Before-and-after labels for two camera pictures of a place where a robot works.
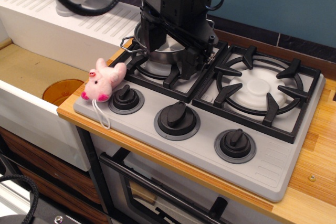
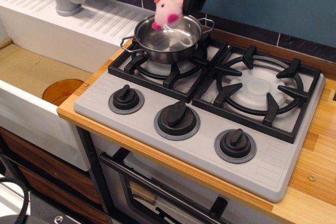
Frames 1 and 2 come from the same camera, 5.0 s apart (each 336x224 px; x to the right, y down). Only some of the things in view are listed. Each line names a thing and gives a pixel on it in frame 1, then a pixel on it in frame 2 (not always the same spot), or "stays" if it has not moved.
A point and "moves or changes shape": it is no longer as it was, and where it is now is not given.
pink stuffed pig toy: x=101 y=80 moves or changes shape
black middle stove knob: x=177 y=121 stays
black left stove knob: x=126 y=100 stays
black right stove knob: x=235 y=146 stays
